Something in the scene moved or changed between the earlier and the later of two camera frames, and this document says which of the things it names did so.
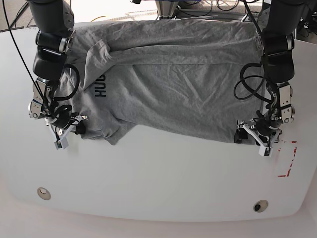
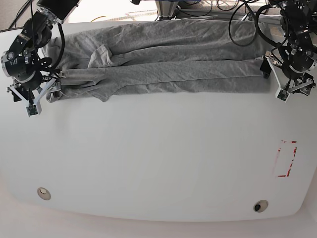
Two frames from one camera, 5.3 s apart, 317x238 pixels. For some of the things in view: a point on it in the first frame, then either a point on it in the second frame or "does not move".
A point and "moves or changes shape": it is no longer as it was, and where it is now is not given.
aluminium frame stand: [166, 8] does not move
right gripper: [266, 130] → [304, 84]
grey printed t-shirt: [197, 79] moves or changes shape
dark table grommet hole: [260, 206] does not move
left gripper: [61, 121] → [49, 89]
